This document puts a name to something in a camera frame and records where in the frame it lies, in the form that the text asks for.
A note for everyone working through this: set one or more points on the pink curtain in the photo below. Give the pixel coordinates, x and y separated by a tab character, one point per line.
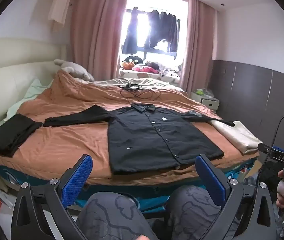
197	50
94	30

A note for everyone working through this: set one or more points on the grey plush toy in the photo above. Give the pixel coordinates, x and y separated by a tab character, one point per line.
74	68

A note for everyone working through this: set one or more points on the white nightstand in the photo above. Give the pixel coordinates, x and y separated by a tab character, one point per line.
209	103

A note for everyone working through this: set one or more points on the black plush toy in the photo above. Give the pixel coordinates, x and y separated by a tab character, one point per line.
133	58

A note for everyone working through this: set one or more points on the person's right leg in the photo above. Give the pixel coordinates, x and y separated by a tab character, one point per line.
189	212

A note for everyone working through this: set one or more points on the person's left leg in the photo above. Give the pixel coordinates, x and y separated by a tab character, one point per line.
107	217

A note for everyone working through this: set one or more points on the folded beige cloth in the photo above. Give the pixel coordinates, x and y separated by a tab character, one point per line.
239	136

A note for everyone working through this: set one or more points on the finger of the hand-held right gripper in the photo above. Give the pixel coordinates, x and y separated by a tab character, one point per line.
264	147

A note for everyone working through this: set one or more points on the cream padded headboard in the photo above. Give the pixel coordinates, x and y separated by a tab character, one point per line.
7	80

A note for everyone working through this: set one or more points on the pile of mixed clothes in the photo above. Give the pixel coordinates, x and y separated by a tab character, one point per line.
167	68

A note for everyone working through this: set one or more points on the folded black clothes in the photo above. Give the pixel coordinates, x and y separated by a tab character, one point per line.
9	135

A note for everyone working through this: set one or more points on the person's leg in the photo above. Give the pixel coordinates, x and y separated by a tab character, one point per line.
107	217
189	212

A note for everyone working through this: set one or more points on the hanging dark garment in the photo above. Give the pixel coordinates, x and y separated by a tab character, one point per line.
130	35
172	32
154	30

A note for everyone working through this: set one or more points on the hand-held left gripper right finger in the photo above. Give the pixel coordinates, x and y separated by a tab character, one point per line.
210	180

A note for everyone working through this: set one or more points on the green item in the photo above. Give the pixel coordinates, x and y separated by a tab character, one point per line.
200	92

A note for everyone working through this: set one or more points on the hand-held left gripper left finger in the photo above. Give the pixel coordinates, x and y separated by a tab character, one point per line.
78	178

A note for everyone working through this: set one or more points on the brown duvet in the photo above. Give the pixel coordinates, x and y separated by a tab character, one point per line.
69	145

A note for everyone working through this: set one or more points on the orange plush toy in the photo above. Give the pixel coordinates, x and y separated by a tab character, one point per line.
128	65

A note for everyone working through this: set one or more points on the black button-up shirt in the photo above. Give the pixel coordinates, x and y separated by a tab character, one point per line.
144	135

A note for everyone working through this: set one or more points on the teal printed bed sheet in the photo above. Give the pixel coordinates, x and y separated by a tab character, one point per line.
147	201

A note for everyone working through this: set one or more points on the pink cloth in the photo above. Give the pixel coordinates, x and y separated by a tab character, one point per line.
143	68

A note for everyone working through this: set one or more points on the peach hanging cloth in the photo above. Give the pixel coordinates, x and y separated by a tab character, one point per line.
60	5

